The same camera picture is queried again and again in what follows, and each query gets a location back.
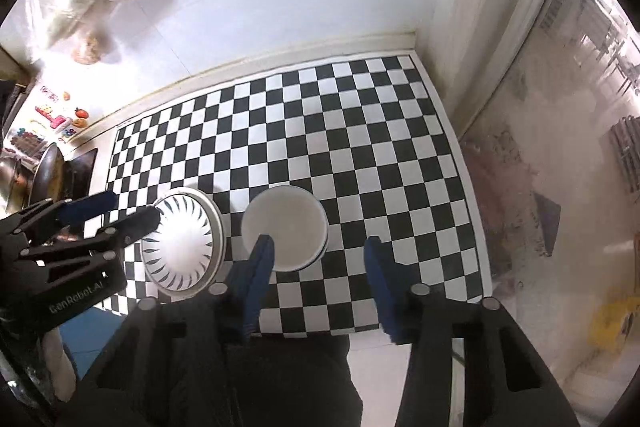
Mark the yellow object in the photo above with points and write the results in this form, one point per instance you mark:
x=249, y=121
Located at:
x=614, y=319

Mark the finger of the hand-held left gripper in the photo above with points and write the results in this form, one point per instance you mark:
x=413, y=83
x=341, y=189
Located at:
x=135, y=224
x=90, y=207

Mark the white plastic bag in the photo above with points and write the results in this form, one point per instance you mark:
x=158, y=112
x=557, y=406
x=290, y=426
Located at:
x=70, y=12

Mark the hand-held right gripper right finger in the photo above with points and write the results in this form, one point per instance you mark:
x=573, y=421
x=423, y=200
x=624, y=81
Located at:
x=381, y=287

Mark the person's left hand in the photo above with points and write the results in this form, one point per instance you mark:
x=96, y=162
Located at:
x=57, y=362

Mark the orange fruit sticker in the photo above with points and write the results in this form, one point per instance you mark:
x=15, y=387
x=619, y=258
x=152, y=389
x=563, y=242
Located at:
x=80, y=124

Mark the white bowl blue rim line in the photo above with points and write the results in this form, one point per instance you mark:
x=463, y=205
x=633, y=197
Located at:
x=327, y=243

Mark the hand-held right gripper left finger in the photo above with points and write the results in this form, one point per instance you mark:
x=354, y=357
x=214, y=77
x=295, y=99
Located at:
x=260, y=277

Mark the white plate pink floral print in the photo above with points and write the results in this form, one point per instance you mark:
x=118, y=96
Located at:
x=219, y=237

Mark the black white checkered mat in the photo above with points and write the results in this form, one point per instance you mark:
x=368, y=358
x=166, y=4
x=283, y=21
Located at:
x=350, y=132

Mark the metal wok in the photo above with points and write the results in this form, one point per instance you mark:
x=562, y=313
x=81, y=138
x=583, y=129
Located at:
x=47, y=177

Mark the clear bag of nuts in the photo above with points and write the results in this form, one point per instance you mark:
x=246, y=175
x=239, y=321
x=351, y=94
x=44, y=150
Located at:
x=91, y=47

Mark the white plate blue leaf pattern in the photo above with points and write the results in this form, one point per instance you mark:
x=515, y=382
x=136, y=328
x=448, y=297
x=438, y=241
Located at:
x=180, y=247

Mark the frosted glass window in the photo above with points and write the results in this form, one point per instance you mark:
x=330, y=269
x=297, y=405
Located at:
x=550, y=157

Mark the plain white bowl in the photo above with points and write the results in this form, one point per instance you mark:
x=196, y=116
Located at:
x=285, y=222

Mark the red fruit sticker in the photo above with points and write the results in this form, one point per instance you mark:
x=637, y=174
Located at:
x=81, y=113

